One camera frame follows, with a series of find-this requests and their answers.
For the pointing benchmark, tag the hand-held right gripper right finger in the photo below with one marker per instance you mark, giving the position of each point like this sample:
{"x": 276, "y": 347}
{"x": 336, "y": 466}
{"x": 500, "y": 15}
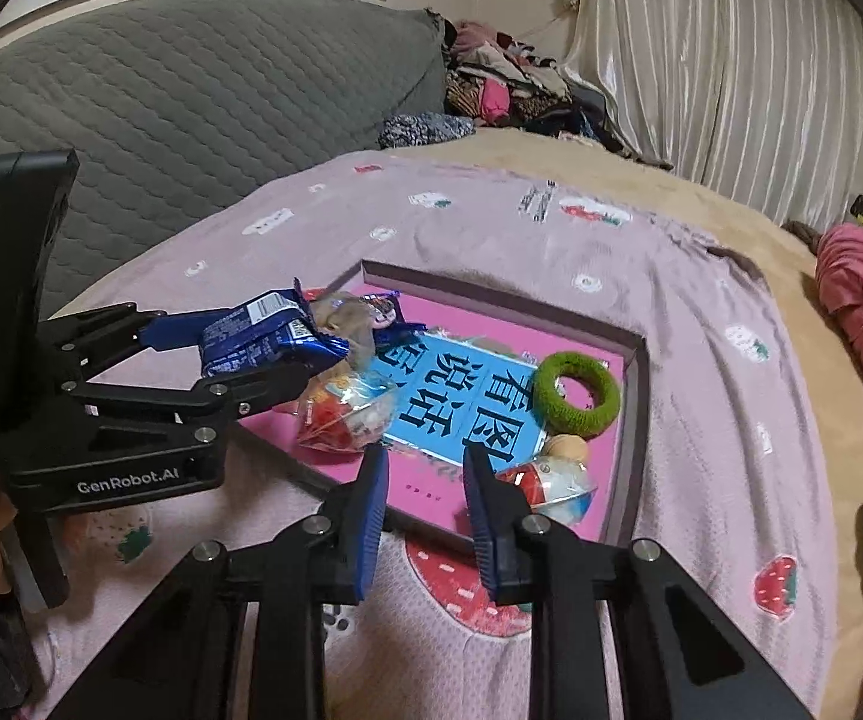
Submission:
{"x": 482, "y": 532}

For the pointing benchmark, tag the dark brown cloth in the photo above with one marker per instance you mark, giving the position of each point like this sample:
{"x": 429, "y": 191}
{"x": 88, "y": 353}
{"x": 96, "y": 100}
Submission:
{"x": 802, "y": 236}

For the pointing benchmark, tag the pink book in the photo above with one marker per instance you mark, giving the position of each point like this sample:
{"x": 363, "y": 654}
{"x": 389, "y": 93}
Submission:
{"x": 431, "y": 405}

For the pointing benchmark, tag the pink box with blue label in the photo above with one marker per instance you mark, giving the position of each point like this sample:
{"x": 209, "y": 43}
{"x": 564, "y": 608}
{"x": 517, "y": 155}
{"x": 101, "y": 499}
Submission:
{"x": 630, "y": 450}

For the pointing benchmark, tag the blue floral cloth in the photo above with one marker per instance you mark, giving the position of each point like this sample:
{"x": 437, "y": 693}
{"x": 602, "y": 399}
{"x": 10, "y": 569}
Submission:
{"x": 424, "y": 129}

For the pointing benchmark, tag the white pleated curtain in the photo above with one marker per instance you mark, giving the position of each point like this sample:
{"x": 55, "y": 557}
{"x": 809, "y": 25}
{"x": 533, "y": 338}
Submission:
{"x": 738, "y": 52}

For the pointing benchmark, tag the pink printed bedsheet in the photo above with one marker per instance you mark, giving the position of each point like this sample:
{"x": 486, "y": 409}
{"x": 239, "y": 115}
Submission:
{"x": 701, "y": 465}

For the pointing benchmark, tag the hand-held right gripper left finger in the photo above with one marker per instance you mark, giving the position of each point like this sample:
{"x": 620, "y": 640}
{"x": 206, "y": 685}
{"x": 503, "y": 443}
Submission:
{"x": 371, "y": 525}

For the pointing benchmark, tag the pile of clothes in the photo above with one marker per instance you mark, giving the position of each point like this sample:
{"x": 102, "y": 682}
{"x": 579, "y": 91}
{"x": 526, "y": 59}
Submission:
{"x": 529, "y": 82}

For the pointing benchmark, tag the beige mesh bath puff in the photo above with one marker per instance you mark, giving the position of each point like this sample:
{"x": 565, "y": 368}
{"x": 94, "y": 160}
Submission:
{"x": 352, "y": 326}

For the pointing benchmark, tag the clear plastic toy packet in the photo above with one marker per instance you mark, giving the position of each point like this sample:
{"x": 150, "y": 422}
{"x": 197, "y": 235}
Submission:
{"x": 341, "y": 412}

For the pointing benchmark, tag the walnut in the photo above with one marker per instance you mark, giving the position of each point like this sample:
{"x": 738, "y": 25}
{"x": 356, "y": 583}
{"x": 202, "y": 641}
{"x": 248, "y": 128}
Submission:
{"x": 567, "y": 450}

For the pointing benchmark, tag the grey quilted sofa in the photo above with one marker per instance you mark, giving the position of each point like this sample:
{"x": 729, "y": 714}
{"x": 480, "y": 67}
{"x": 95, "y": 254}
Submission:
{"x": 176, "y": 127}

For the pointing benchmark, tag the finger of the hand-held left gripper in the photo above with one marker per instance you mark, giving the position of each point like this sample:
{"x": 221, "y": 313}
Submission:
{"x": 244, "y": 394}
{"x": 176, "y": 330}

